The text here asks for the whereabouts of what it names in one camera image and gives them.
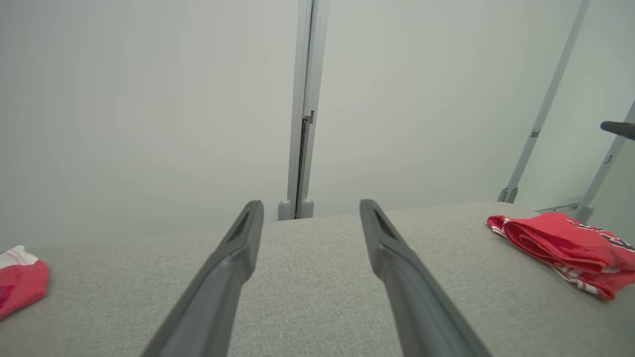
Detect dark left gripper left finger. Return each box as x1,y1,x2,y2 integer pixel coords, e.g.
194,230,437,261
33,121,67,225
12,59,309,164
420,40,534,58
141,200,264,357

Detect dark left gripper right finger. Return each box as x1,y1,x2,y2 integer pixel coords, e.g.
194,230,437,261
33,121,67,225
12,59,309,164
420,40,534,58
360,199,492,357

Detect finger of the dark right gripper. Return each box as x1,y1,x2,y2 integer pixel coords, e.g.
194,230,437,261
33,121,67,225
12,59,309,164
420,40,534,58
600,121,635,141

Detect red shirt with white sleeves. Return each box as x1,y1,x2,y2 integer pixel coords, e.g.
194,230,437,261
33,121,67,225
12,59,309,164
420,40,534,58
486,212,635,301

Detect red shorts with white stripe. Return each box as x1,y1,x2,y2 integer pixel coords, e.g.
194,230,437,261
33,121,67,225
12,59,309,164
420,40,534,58
0,245,50,320

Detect grey slanted partition post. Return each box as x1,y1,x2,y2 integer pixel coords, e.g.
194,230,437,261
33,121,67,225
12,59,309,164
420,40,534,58
574,99,635,224
498,0,592,204

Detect grey floor rail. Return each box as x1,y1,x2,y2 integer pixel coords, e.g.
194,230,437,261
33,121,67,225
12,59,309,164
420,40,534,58
535,202,581,215

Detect grey vertical partition post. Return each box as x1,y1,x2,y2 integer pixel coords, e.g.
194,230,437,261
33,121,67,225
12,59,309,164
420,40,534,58
287,0,330,220

